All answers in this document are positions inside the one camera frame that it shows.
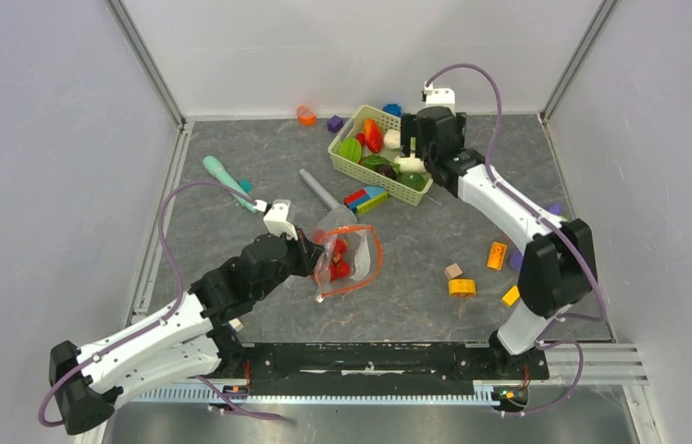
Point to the light green starfruit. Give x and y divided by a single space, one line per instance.
350 149

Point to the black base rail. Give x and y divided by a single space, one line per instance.
375 368

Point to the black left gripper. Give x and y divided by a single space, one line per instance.
309 252

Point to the grey toy microphone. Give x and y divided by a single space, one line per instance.
338 214

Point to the wooden cube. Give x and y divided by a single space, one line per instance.
453 271

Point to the white eggplant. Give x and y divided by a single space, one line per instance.
409 165

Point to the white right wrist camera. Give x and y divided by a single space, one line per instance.
439 97

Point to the yellow small block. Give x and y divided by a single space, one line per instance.
511 296

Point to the dark purple plum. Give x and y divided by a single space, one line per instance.
388 171

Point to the clear zip bag orange zipper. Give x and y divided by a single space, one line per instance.
365 256

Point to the multicolour brick block stack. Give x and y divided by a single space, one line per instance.
362 201

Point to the mint green toy pen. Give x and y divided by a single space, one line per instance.
217 170

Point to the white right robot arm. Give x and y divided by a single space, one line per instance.
558 267

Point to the yellow arch block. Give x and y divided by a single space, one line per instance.
462 288

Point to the purple cylinder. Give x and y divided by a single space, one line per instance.
516 258

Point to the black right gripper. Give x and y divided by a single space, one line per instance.
409 130

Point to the orange building brick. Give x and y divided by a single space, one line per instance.
496 255

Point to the orange semicircle block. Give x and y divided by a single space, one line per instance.
306 116

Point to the blue small brick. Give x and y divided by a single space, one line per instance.
393 109

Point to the red orange pepper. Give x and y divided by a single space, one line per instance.
373 136

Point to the purple small brick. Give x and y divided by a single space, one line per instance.
335 124

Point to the red strawberry bunch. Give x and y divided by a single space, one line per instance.
333 266

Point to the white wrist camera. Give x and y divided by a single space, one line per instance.
439 97
276 217

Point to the teal small block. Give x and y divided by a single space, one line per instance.
246 185

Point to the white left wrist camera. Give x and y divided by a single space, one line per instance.
276 217

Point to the small striped wooden block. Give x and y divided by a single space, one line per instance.
236 325

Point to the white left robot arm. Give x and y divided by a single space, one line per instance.
192 336

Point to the dark green round fruit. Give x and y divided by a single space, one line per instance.
414 181

